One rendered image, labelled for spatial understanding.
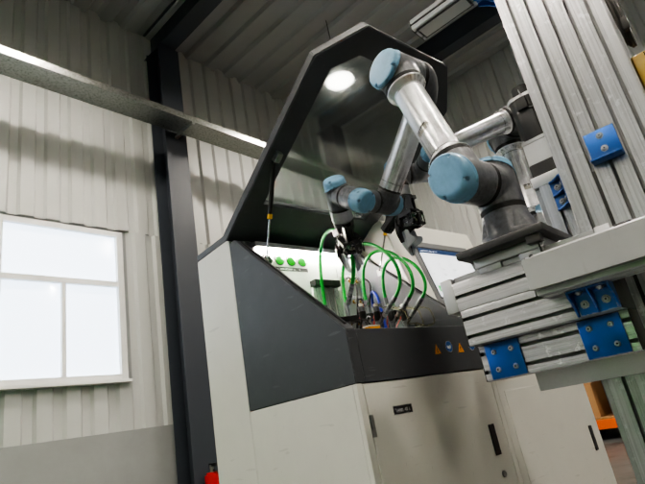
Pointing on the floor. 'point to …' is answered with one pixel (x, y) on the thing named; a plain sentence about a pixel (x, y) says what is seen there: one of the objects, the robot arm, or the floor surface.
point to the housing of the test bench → (226, 367)
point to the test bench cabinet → (324, 440)
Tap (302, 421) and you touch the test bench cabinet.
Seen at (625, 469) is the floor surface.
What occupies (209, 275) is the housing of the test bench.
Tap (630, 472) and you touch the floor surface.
